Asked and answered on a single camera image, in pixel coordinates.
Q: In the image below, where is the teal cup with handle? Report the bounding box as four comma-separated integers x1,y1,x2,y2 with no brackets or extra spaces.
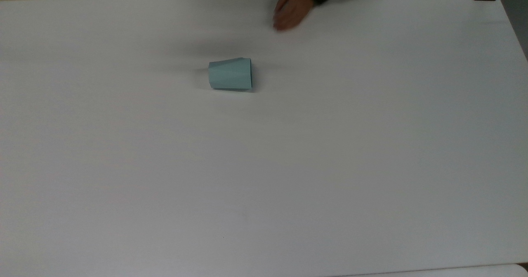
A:
208,57,253,91

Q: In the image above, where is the person's bare hand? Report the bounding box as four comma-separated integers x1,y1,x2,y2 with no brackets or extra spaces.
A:
272,0,317,32

